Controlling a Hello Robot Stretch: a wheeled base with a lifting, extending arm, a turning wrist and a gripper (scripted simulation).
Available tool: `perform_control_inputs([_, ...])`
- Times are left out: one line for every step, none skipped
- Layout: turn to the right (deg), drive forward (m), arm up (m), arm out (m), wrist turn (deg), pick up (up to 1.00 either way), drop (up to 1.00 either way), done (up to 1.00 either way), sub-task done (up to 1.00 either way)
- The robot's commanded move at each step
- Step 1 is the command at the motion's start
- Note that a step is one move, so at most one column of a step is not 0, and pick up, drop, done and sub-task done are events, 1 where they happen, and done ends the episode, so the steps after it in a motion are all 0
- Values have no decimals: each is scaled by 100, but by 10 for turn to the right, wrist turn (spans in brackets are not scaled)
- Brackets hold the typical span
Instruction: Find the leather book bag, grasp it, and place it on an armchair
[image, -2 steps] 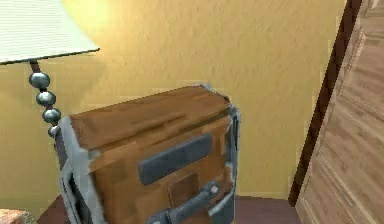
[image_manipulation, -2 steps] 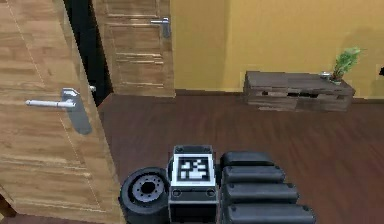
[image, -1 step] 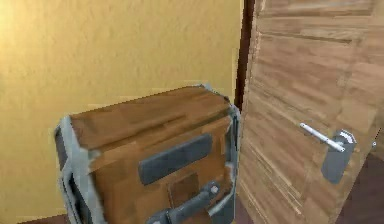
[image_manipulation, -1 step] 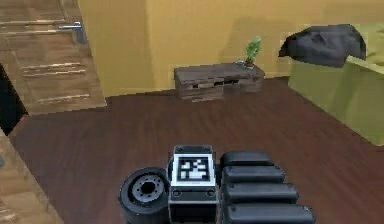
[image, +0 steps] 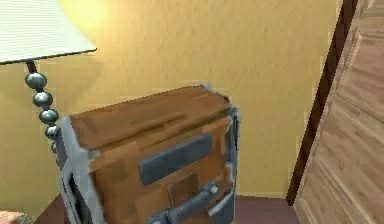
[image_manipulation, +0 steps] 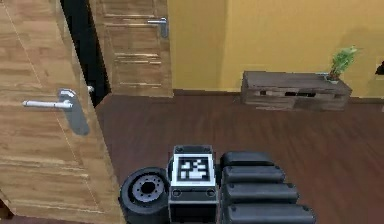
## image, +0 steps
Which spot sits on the brown leather book bag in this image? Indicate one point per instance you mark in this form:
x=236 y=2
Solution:
x=156 y=133

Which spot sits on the dark wooden side table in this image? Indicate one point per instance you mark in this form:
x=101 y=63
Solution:
x=260 y=211

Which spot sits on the light wooden room door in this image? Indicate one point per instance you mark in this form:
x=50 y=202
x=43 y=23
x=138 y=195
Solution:
x=353 y=133

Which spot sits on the white shade beaded table lamp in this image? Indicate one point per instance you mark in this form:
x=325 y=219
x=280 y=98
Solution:
x=36 y=30

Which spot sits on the pink patterned cushion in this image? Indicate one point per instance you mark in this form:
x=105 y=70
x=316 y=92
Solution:
x=11 y=217

